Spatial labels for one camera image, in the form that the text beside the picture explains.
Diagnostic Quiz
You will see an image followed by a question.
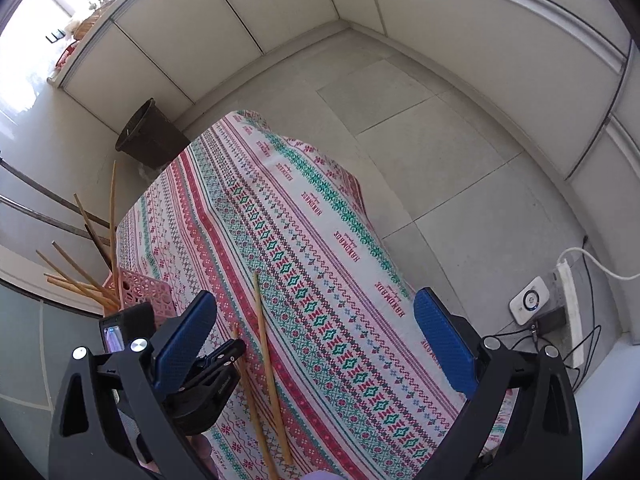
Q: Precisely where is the white round-dial device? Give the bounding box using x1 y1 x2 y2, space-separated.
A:
509 276 550 326

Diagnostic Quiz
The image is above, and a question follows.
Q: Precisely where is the bamboo chopstick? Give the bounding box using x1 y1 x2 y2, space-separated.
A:
253 271 294 466
108 160 119 301
74 194 102 242
230 326 280 480

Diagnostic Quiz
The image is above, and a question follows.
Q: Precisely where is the white power strip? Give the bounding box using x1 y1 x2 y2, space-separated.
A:
556 259 586 368

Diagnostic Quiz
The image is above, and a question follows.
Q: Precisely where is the bamboo chopstick low left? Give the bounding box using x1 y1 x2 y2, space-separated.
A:
51 240 120 307

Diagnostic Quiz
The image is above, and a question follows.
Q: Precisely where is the dark brown trash bin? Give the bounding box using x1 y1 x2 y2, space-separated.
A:
115 98 190 169

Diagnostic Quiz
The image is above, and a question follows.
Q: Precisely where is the patterned tablecloth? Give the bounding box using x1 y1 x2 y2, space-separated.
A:
116 110 464 479

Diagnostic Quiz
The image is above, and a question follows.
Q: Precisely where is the bamboo chopstick in holder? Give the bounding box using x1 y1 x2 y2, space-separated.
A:
74 194 102 242

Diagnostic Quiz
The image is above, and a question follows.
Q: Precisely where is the pink gloved hand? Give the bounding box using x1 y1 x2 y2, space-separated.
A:
189 434 218 478

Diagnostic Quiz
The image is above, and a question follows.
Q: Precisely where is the bamboo chopstick lowest left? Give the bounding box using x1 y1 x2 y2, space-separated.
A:
36 250 119 312

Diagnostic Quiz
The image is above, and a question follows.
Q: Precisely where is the white power cable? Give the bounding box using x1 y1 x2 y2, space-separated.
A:
560 246 640 281

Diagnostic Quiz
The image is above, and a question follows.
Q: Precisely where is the frosted glass door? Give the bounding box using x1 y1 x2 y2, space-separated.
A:
0 283 102 476

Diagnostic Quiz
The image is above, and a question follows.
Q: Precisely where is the camera with screen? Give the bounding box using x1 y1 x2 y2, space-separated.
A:
99 301 156 353

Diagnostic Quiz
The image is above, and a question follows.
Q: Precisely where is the pink perforated utensil holder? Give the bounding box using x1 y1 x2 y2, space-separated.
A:
103 269 177 328

